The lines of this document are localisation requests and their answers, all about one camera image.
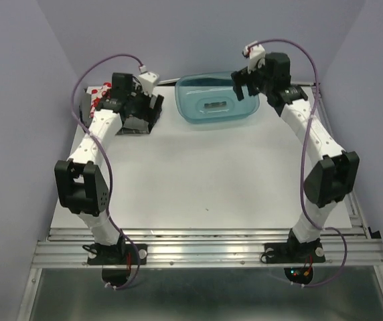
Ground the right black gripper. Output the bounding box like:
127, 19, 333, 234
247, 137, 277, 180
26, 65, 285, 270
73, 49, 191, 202
230, 56, 273, 101

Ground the navy plaid skirt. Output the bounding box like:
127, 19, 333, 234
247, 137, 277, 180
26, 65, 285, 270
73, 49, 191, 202
116, 115, 160, 135

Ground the grey skirt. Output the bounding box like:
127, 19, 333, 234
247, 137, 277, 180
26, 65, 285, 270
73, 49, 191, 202
94, 94, 164, 135

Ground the teal laundry basket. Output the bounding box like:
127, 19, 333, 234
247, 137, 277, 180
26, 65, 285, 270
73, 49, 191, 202
175, 72, 260, 124

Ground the red floral white skirt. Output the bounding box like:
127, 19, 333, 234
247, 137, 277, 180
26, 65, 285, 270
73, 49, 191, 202
86, 82, 112, 118

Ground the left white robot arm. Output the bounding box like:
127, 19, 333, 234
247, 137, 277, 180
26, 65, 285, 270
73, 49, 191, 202
54, 71, 164, 263

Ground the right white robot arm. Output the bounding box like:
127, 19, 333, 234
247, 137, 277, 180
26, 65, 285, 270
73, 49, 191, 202
231, 46, 360, 261

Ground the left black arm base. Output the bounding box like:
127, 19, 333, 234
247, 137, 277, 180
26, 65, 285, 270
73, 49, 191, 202
82, 243, 148, 290

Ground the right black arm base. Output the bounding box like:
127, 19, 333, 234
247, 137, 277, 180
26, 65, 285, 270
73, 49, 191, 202
260, 239, 326, 286

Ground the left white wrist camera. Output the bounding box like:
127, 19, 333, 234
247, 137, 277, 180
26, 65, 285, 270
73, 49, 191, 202
137, 72, 160, 96

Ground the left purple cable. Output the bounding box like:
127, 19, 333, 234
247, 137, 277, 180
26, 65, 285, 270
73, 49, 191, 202
70, 55, 145, 291

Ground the aluminium frame rail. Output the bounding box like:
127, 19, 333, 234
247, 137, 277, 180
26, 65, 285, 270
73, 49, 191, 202
31, 227, 383, 269

